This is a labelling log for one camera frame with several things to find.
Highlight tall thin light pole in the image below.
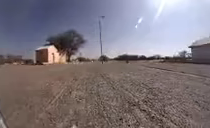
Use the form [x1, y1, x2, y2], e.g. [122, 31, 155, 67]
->
[98, 15, 106, 64]

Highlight brown gravel dirt ground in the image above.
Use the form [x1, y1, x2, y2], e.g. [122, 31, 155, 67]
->
[0, 60, 210, 128]

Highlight row of distant bushes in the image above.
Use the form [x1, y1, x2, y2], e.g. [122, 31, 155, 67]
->
[75, 50, 193, 64]

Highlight large dark tree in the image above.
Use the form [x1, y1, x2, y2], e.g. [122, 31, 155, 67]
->
[44, 29, 87, 63]

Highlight small tan building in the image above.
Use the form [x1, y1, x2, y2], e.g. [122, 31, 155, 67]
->
[34, 45, 68, 65]

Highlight low distant buildings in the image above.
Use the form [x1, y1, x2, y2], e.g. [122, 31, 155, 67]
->
[0, 54, 35, 66]

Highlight pale building with light roof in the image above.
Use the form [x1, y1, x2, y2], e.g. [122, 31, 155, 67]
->
[188, 34, 210, 64]

